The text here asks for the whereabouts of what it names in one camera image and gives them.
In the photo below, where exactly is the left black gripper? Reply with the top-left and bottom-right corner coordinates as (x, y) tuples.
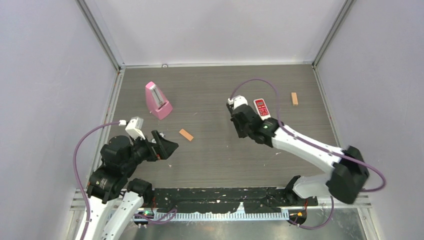
(122, 128), (178, 171)

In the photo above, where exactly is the white remote control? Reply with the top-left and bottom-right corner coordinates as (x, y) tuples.
(253, 98), (271, 120)

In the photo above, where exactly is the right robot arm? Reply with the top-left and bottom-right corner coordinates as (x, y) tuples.
(226, 101), (370, 205)

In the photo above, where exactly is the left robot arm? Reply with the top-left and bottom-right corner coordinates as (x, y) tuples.
(75, 130), (179, 240)

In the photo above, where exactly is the wooden block near centre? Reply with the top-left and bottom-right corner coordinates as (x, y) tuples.
(179, 128), (194, 142)

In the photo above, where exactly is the wooden block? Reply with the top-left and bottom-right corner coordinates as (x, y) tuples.
(291, 92), (299, 106)
(179, 128), (194, 142)

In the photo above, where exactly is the pink metronome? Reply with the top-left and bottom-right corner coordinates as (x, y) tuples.
(145, 81), (173, 120)

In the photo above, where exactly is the wooden block far right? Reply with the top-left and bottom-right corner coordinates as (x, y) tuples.
(291, 92), (299, 106)

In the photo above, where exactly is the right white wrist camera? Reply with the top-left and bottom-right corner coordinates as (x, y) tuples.
(227, 95), (248, 110)

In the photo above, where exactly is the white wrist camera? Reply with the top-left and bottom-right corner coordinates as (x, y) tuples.
(118, 116), (146, 140)
(227, 95), (248, 110)

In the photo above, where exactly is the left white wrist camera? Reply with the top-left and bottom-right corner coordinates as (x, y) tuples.
(118, 116), (146, 140)

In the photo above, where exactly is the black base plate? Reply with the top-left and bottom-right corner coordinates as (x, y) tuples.
(142, 186), (318, 214)

